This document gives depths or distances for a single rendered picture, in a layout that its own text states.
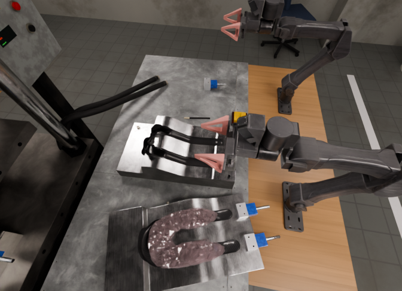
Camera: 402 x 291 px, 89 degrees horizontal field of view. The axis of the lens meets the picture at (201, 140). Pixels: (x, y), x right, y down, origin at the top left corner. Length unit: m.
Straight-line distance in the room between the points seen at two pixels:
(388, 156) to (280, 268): 0.51
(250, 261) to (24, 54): 1.14
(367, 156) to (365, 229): 1.50
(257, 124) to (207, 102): 0.75
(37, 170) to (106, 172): 0.33
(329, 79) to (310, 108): 1.71
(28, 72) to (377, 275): 2.30
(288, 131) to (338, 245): 0.63
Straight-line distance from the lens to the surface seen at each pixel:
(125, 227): 0.80
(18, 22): 1.11
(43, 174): 1.19
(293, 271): 0.92
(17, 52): 1.08
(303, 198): 0.80
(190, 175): 0.84
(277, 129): 0.46
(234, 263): 0.81
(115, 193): 0.97
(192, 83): 1.29
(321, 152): 0.56
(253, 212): 0.83
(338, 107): 2.68
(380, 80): 3.33
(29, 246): 1.09
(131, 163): 0.93
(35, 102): 0.94
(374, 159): 0.62
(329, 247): 0.98
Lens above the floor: 1.65
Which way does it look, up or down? 57 degrees down
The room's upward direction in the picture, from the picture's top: straight up
